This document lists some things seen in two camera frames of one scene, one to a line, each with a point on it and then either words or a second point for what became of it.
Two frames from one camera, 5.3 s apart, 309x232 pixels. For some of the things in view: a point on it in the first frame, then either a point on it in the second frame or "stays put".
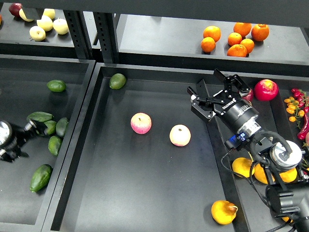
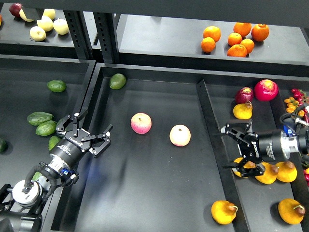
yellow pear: [223, 212] stays put
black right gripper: [240, 114] → [269, 146]
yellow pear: [289, 176] stays put
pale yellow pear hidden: [23, 16] stays put
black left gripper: [20, 137] → [70, 148]
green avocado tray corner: [117, 81] stays put
